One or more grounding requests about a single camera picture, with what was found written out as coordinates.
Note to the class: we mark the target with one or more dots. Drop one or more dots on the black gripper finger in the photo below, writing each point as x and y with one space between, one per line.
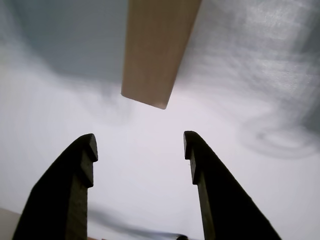
225 205
57 200

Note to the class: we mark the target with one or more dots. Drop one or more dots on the wooden Jenga block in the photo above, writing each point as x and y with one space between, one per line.
157 50

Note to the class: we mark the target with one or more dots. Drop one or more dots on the black round-tipped rod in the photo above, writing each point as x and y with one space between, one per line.
182 237

